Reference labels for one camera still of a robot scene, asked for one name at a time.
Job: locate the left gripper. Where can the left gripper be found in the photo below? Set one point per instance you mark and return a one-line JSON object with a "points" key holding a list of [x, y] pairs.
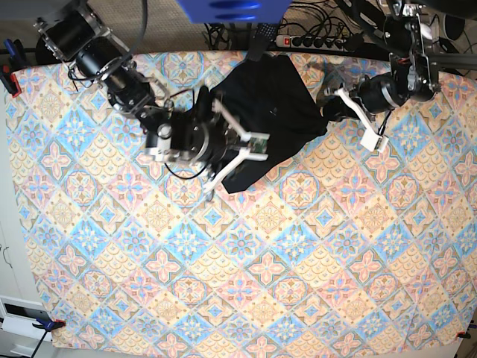
{"points": [[376, 95]]}

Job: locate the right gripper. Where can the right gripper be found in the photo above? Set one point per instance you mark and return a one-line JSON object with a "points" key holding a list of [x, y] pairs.
{"points": [[197, 134]]}

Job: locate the black T-shirt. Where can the black T-shirt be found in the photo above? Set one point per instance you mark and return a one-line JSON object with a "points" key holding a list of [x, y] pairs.
{"points": [[268, 96]]}

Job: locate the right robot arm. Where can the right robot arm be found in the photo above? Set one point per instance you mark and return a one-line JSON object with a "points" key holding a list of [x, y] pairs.
{"points": [[77, 37]]}

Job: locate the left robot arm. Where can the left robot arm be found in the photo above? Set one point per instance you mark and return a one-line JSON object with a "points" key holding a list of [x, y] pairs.
{"points": [[409, 42]]}

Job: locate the white power strip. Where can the white power strip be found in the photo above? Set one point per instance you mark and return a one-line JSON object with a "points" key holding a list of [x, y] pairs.
{"points": [[309, 43]]}

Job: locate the patterned tablecloth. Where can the patterned tablecloth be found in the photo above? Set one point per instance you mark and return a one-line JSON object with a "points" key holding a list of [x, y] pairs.
{"points": [[336, 252]]}

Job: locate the blue clamp upper left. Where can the blue clamp upper left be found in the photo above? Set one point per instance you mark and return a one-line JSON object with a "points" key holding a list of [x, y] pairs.
{"points": [[17, 60]]}

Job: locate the blue clamp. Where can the blue clamp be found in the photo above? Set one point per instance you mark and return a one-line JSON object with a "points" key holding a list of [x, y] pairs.
{"points": [[17, 60], [48, 325]]}

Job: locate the blue clamp lower left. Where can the blue clamp lower left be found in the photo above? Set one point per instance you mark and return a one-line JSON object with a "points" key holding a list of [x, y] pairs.
{"points": [[48, 325]]}

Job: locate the white cabinet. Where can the white cabinet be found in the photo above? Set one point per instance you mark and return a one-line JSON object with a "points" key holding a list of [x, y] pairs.
{"points": [[13, 261]]}

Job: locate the orange clamp lower right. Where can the orange clamp lower right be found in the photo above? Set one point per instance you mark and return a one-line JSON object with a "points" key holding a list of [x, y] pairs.
{"points": [[464, 335]]}

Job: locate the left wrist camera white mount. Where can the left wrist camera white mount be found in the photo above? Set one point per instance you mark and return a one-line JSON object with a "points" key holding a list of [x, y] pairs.
{"points": [[371, 139]]}

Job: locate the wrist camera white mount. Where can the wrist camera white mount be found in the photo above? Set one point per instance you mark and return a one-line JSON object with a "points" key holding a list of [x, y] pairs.
{"points": [[248, 145], [371, 139]]}

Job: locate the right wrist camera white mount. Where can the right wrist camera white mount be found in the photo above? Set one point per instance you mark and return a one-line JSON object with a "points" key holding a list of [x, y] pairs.
{"points": [[248, 145]]}

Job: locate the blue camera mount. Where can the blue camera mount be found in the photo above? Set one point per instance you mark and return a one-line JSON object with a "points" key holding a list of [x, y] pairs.
{"points": [[225, 11]]}

